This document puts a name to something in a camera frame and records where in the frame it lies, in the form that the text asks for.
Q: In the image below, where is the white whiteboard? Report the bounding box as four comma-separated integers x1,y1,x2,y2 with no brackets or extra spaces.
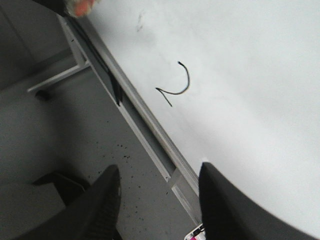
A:
87,0,320,238

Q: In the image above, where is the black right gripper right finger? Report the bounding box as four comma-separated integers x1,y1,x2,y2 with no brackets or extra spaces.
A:
198,162,313,240

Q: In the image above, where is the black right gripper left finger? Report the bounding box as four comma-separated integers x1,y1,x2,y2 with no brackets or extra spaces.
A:
17,165,121,240

